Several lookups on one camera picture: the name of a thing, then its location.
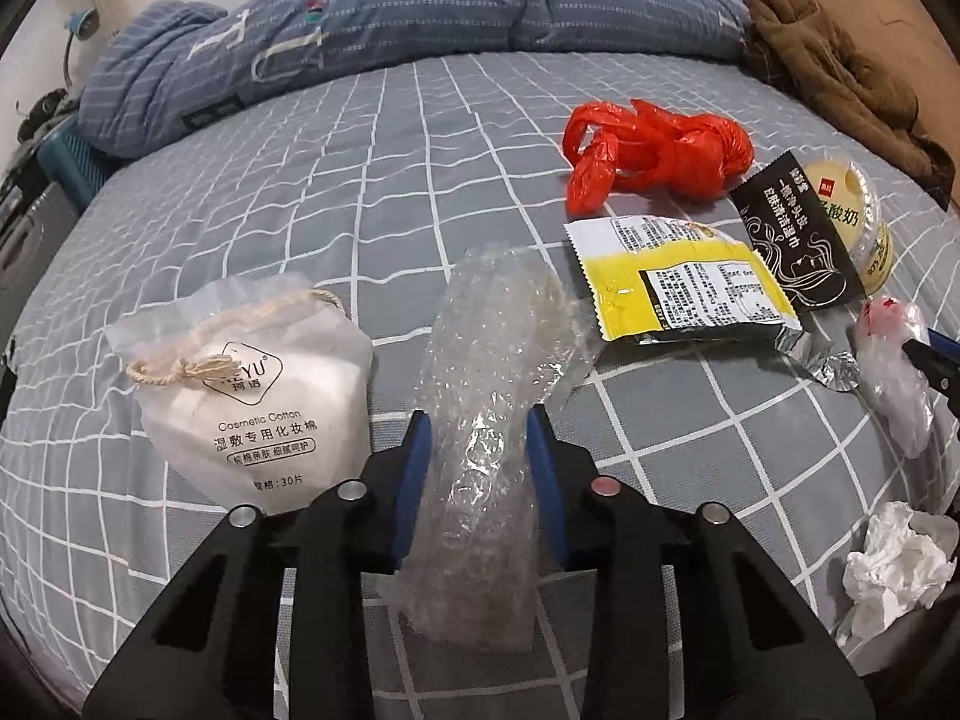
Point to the yellow yogurt cup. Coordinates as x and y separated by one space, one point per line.
855 217

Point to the grey checked bed sheet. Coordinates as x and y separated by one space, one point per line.
300 202

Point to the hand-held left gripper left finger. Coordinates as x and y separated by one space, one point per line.
414 480

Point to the teal desk lamp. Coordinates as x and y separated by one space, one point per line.
84 21

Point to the brown jacket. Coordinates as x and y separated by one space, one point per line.
817 75

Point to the clear plastic wrapper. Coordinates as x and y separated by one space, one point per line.
892 382

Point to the black sachet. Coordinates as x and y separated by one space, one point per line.
795 240

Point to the grey suitcase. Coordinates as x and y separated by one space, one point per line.
30 240

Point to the wooden bed headboard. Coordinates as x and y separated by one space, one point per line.
900 22

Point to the clear bubble wrap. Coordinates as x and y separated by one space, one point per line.
480 360

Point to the white cotton pad bag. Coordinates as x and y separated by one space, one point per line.
247 405

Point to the teal suitcase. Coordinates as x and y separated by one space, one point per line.
71 165

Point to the blue checked quilt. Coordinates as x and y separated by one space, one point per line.
420 15

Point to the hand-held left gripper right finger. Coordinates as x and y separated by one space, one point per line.
544 480

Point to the yellow snack packet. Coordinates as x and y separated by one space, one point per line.
637 300

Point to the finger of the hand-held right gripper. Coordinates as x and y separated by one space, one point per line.
937 364

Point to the white tissue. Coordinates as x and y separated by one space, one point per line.
892 562

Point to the dark tangled clutter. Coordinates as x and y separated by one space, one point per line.
45 116

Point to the red plastic bag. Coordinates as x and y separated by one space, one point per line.
667 150

